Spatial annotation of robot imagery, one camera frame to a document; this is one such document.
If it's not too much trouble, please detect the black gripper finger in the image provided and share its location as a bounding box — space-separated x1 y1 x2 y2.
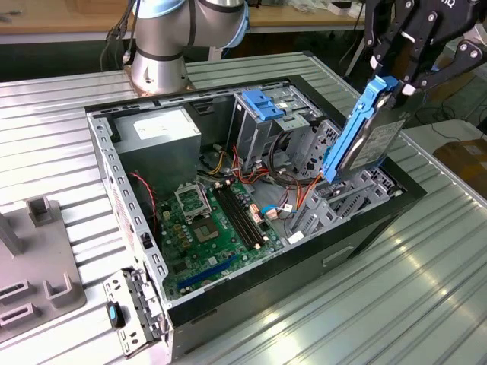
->
363 0 438 96
412 40 487 92

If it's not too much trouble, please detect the hard disk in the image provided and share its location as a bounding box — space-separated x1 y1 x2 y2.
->
322 75 407 183

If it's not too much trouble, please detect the grey metal disk bay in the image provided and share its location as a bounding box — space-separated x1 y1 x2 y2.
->
283 119 399 244

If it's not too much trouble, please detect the large brown carton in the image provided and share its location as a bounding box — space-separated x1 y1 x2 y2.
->
433 66 476 102

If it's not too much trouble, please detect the small cardboard box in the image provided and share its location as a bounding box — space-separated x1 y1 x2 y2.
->
433 138 487 183

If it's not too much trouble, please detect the blue plastic drive clip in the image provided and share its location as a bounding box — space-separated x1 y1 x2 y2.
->
242 89 286 122

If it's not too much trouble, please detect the grey metal drive cage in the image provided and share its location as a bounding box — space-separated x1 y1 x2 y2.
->
229 85 324 172

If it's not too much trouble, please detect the black RAM slot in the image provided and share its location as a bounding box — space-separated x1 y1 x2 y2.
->
227 184 266 244
223 186 262 246
213 189 253 251
218 187 257 249

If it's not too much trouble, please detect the grey power supply unit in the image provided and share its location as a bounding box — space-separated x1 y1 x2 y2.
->
112 108 202 198

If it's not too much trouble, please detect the metal socket cover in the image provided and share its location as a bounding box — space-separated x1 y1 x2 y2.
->
173 184 212 222

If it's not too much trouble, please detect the CPU socket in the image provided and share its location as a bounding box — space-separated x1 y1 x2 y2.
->
189 218 221 244

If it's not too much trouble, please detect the green motherboard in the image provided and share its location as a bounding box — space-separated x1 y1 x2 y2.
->
158 178 285 301

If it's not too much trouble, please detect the black open PC case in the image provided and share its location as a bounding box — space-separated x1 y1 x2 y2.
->
84 75 428 362

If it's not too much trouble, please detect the blue expansion slot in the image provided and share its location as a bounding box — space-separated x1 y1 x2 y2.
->
177 253 237 290

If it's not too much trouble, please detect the long wooden desk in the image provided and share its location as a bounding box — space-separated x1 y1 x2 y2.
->
0 0 368 46

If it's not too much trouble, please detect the black clip with blue label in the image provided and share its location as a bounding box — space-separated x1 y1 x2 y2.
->
105 302 126 329

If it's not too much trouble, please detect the grey parts rack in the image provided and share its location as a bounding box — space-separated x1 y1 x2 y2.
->
0 195 88 339

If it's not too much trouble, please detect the black cable loop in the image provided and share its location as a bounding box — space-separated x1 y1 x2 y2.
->
267 129 305 187

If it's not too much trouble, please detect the orange wire bundle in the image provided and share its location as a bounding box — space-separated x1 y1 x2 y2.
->
228 144 324 217

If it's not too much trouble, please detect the short blue wire white plug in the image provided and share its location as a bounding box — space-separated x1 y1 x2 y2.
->
261 204 296 221

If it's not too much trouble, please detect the yellow wire bundle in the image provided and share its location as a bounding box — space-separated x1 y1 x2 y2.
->
207 154 228 176

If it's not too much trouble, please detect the hanging black cable bundle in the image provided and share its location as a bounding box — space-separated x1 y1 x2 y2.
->
101 0 140 70

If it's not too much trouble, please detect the red and black wire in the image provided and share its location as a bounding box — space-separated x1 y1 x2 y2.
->
129 171 159 244

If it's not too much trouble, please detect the grey slot bracket cover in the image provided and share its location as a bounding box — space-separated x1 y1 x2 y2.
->
103 268 170 358

